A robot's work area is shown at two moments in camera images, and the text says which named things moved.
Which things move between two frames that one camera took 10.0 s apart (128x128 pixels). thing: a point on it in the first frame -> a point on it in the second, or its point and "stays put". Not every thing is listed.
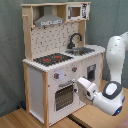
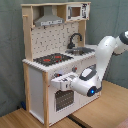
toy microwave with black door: x=78 y=11 stays put
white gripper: x=86 y=89 -> x=64 y=82
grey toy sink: x=75 y=51 stays put
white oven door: x=65 y=96 stays put
